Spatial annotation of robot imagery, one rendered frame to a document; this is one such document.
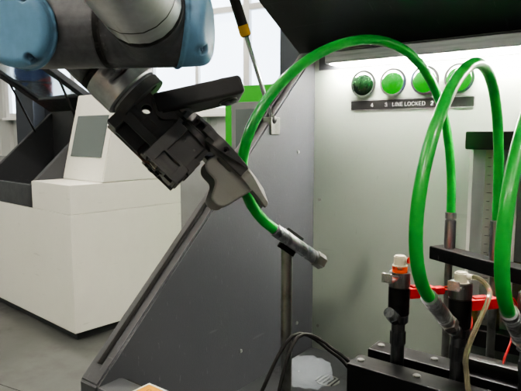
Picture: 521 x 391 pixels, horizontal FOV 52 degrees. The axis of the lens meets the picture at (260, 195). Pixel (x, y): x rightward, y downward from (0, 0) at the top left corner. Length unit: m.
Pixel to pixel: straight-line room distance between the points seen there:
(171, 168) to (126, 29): 0.21
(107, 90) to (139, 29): 0.19
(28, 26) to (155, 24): 0.13
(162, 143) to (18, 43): 0.19
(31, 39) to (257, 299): 0.63
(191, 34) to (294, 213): 0.60
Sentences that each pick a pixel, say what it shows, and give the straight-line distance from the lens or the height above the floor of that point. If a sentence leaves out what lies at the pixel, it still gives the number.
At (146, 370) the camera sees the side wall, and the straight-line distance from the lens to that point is 0.84.
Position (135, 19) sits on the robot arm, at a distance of 0.47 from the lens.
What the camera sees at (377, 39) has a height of 1.42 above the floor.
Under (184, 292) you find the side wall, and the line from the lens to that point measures 0.85.
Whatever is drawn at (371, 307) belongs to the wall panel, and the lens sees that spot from 1.10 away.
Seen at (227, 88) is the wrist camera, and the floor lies 1.34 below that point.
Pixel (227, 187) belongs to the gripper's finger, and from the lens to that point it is 0.65.
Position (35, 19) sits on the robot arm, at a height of 1.39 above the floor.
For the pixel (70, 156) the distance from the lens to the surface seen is 3.88.
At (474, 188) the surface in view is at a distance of 0.95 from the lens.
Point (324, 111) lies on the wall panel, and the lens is 1.10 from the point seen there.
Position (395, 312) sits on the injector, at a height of 1.06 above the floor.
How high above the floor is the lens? 1.29
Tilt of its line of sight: 7 degrees down
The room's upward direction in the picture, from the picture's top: straight up
